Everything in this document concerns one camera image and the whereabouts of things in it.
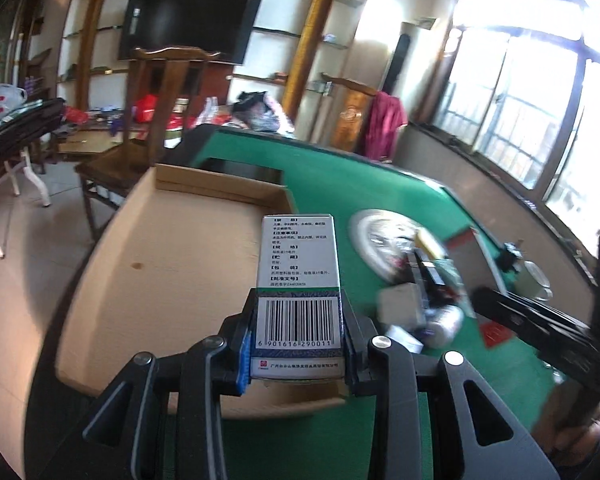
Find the white ceramic mug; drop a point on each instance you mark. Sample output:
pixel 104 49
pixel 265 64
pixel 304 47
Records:
pixel 531 282

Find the dark red hanging cloth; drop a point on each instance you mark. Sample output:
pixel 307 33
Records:
pixel 387 116

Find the wooden chair with carving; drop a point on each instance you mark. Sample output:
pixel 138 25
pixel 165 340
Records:
pixel 350 115

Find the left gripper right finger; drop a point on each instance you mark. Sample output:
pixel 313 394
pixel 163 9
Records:
pixel 436 411

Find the wooden chair near table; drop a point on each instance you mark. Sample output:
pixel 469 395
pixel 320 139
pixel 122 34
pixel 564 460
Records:
pixel 117 170

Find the white barcode medicine box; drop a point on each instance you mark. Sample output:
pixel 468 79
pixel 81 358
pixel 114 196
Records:
pixel 298 325

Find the black cylindrical motor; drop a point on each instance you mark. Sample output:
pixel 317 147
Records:
pixel 510 257

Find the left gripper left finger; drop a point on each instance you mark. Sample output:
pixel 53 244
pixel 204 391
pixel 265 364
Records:
pixel 123 432

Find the black folding side table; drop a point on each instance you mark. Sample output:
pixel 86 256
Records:
pixel 18 131

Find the brown cardboard box tray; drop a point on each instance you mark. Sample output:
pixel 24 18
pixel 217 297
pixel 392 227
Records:
pixel 179 257

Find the black bag pile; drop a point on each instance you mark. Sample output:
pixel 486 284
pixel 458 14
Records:
pixel 259 111

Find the black wall television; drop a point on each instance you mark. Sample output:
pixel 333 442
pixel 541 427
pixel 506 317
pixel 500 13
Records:
pixel 222 26

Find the round centre table disc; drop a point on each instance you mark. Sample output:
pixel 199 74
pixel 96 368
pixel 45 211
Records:
pixel 384 238

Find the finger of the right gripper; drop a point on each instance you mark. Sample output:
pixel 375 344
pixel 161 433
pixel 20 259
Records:
pixel 556 336

